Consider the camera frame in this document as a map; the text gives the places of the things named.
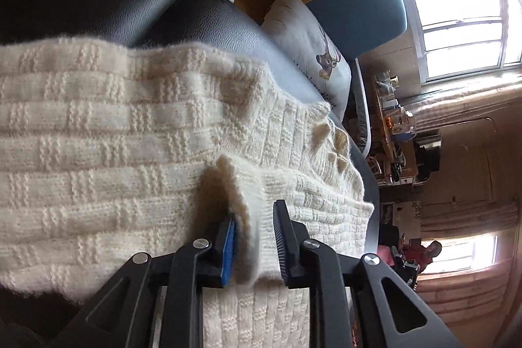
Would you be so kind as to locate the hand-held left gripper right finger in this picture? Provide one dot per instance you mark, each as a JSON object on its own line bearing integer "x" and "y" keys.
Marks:
{"x": 280, "y": 238}

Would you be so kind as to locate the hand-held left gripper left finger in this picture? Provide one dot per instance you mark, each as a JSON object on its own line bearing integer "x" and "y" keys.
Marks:
{"x": 230, "y": 250}

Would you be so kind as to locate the cream knitted sweater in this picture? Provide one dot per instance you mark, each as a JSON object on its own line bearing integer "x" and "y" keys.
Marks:
{"x": 122, "y": 136}

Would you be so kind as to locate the cluttered wooden table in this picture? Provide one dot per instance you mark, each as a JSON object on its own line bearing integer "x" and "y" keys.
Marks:
{"x": 391, "y": 128}

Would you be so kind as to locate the black monitor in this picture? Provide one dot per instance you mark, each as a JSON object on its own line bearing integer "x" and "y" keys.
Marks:
{"x": 428, "y": 152}

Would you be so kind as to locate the small window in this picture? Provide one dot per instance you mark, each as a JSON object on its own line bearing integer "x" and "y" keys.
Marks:
{"x": 461, "y": 254}

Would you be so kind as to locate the white deer print cushion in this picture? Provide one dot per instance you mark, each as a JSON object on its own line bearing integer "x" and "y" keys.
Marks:
{"x": 314, "y": 46}

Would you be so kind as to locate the black leather sofa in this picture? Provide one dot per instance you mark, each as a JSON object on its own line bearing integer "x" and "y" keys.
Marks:
{"x": 134, "y": 1}

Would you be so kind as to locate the large window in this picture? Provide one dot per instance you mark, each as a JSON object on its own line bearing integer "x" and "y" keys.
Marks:
{"x": 456, "y": 9}

